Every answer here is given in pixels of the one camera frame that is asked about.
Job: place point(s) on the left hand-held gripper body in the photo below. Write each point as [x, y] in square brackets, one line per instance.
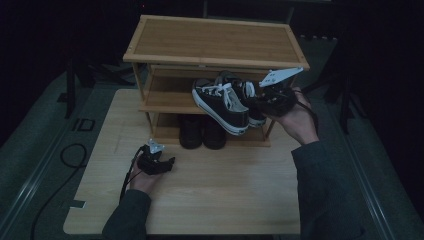
[151, 161]

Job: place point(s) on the person's right hand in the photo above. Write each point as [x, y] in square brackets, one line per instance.
[300, 123]

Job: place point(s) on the person's left hand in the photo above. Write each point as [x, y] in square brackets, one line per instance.
[143, 181]

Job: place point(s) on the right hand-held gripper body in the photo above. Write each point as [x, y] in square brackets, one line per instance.
[276, 98]

